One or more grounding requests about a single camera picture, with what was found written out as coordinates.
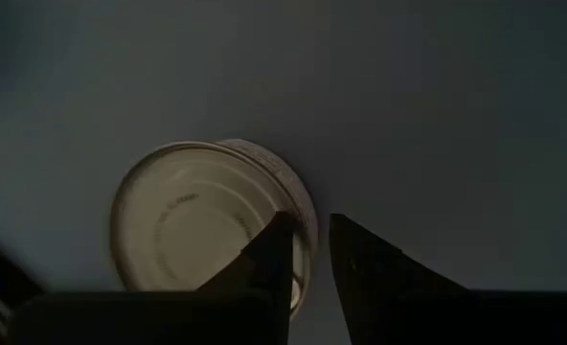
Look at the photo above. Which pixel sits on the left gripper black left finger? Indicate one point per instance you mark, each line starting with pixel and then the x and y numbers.
pixel 264 273

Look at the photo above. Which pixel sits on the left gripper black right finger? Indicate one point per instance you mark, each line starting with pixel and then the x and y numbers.
pixel 369 273

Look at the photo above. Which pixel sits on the green white label tuna can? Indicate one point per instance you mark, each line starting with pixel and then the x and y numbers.
pixel 192 215

